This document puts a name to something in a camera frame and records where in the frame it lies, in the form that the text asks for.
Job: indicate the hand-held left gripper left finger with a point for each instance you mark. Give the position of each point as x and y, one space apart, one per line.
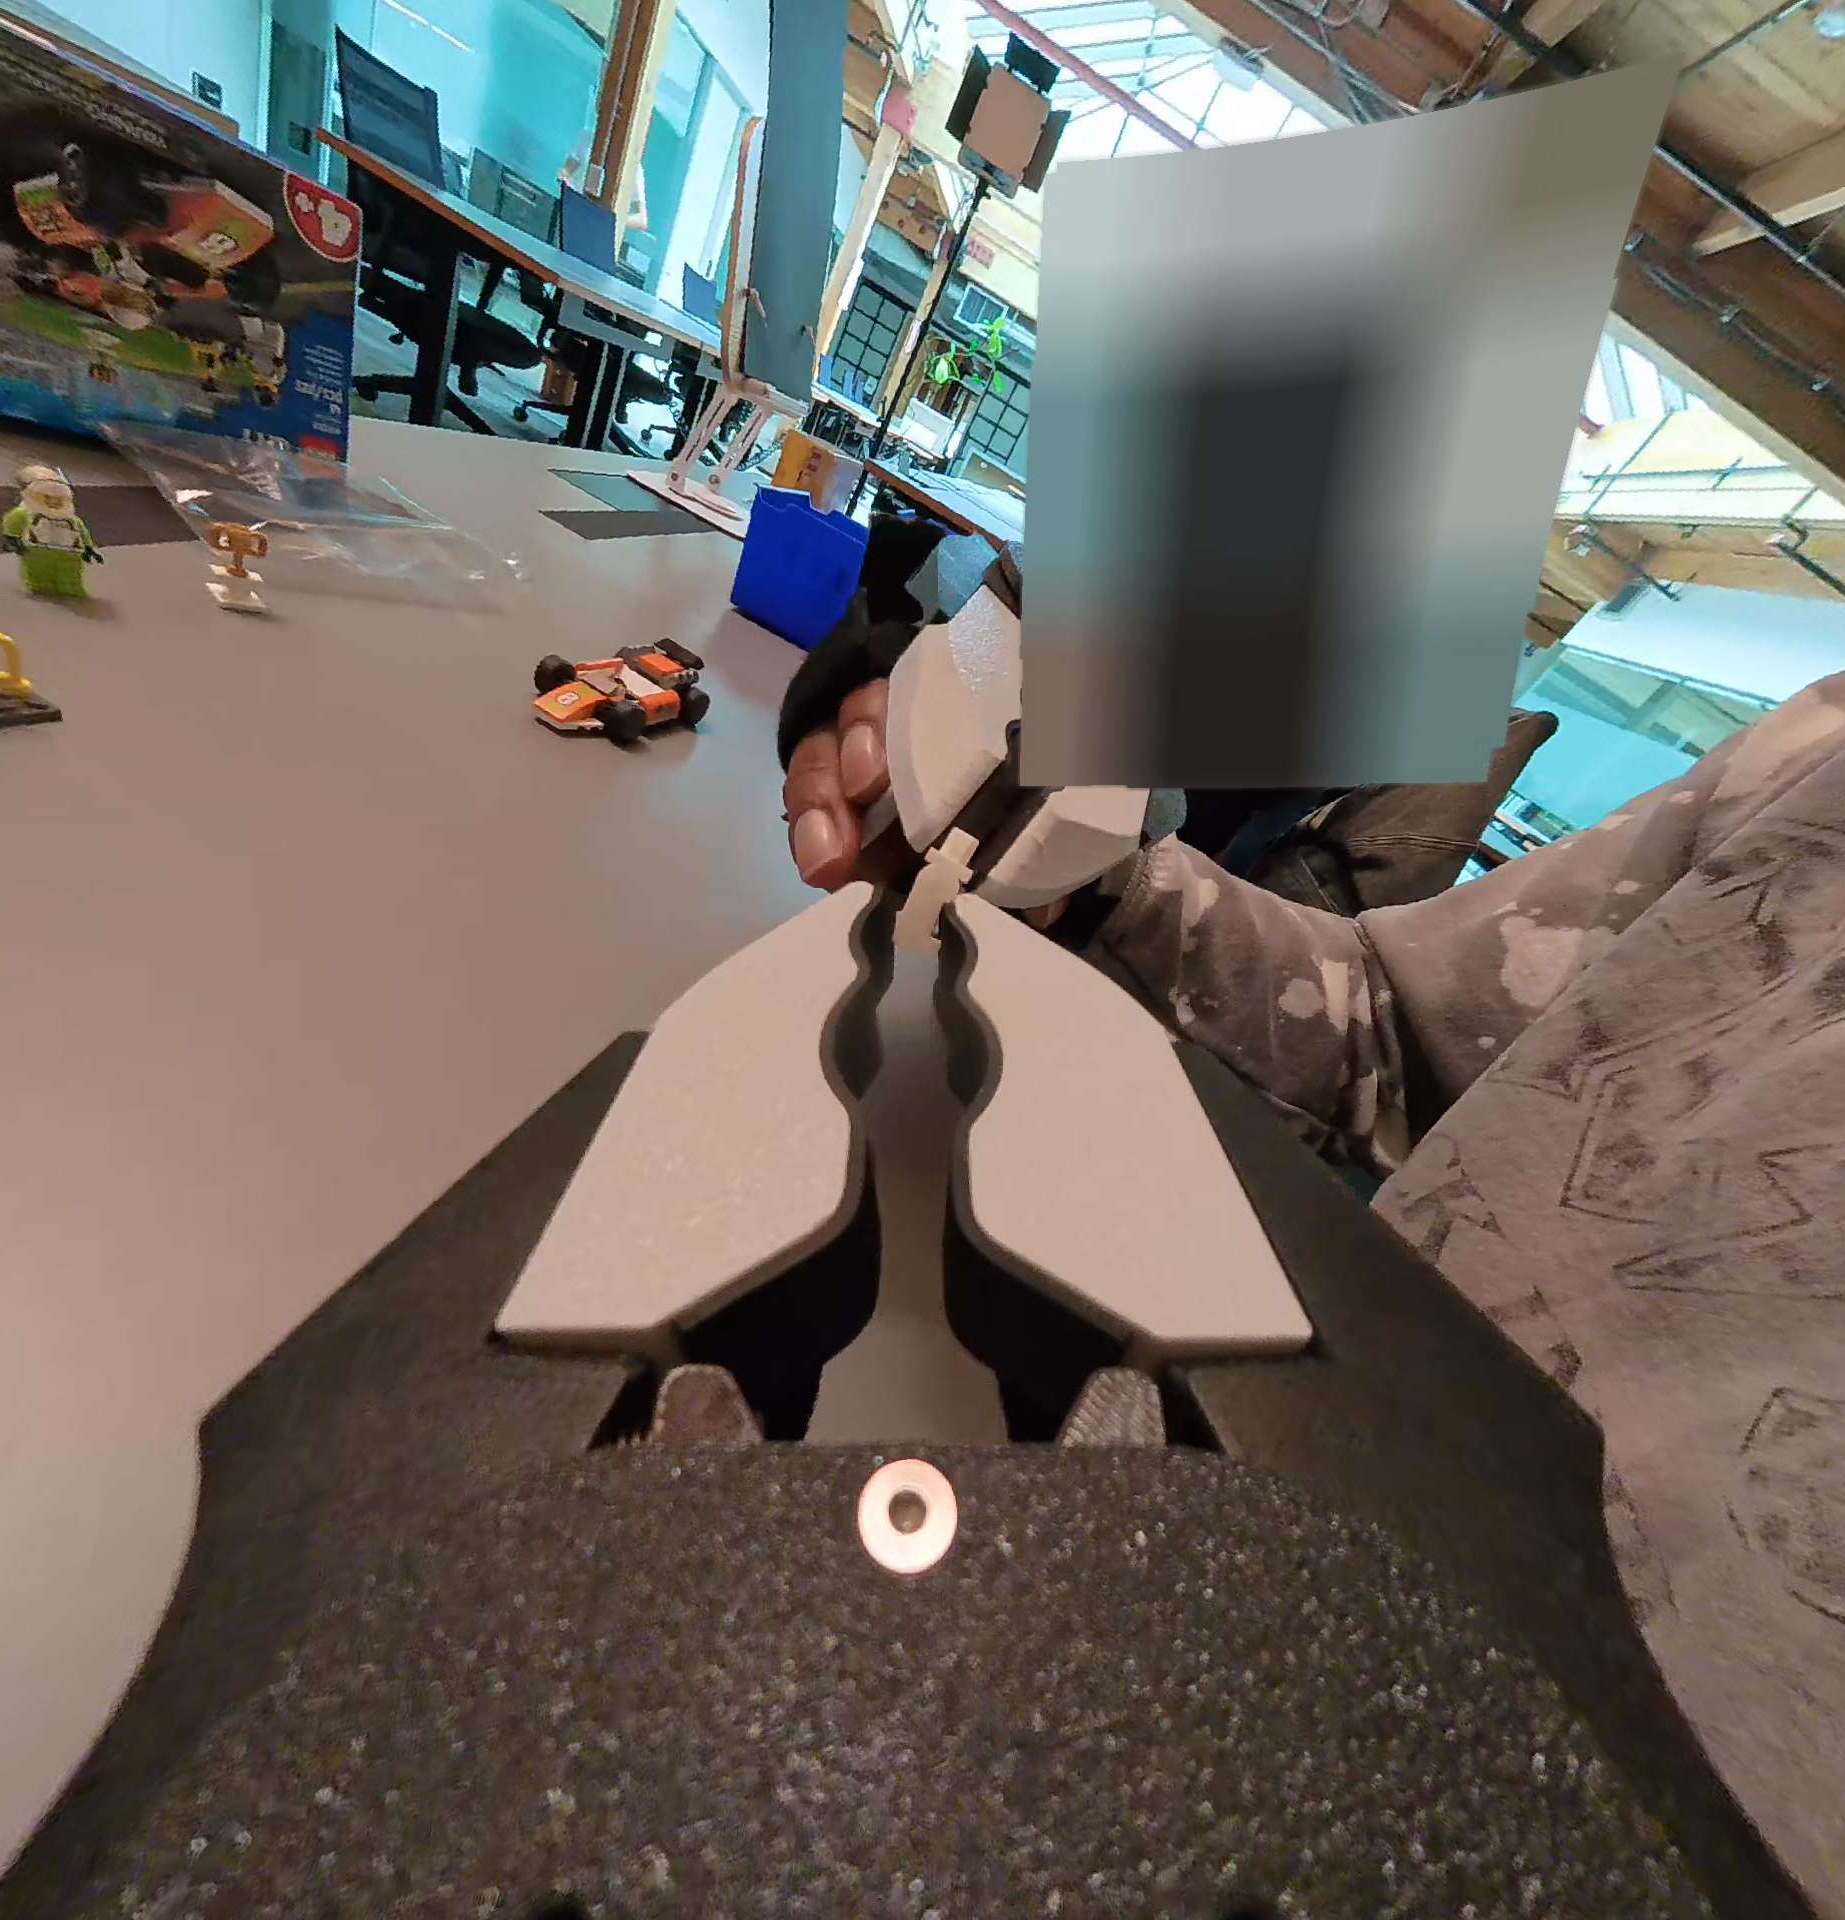
682 1186

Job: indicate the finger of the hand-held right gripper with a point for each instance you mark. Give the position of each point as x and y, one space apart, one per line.
1071 847
951 706

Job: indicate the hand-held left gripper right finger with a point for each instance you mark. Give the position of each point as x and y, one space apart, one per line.
1131 1186

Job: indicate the small white lego piece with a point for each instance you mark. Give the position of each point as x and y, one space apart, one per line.
936 877

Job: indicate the orange lego race car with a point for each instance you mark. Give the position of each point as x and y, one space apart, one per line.
622 691

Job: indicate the person's right forearm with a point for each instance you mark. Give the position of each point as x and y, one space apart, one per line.
1342 961

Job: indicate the small tan lego piece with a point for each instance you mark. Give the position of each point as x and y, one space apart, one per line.
235 564

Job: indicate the blue lego set box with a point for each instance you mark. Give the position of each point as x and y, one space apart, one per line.
142 270

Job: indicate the green lego minifigure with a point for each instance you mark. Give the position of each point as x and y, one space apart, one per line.
47 540

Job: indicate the person's right hand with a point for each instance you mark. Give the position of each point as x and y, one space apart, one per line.
843 795

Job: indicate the blue plastic bin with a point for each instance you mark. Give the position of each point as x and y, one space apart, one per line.
797 571

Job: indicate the orange cardboard box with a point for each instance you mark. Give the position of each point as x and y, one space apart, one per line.
816 471

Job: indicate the white display stand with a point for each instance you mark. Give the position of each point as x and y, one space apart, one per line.
726 466

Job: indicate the black mesh office chair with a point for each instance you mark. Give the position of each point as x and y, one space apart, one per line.
1401 811

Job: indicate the tall black panel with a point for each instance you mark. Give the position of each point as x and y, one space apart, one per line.
801 180

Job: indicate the long wooden office desk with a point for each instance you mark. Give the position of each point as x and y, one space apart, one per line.
531 265

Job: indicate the clear plastic bag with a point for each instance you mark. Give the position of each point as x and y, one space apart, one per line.
351 511

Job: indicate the studio light panel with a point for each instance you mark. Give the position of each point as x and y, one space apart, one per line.
1007 115

